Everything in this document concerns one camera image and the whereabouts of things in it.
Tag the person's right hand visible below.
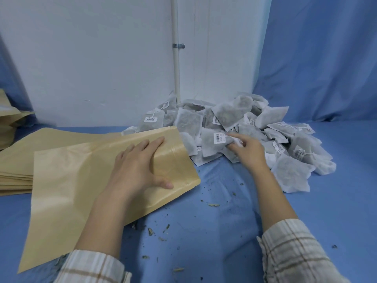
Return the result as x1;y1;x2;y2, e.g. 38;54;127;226
225;133;270;174

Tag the person's left hand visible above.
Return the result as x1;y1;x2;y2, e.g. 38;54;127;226
99;136;174;204

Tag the pile of white tea bags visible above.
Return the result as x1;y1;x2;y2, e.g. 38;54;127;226
121;91;337;193

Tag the kraft paper pouch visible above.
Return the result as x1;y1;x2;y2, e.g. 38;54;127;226
17;125;201;274

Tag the stack of kraft pouches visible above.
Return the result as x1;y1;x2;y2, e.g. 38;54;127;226
0;127;124;197

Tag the pile of kraft pouches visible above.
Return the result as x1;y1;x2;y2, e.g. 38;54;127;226
0;88;35;151

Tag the person's left forearm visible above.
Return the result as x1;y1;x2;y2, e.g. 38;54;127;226
54;188;139;283

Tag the blue table cover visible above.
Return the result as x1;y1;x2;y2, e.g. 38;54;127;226
0;119;377;283

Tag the blue curtain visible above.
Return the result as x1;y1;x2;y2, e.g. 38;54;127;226
0;32;39;127
253;0;377;123

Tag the white wall pipe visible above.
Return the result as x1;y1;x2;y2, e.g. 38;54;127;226
170;0;182;99

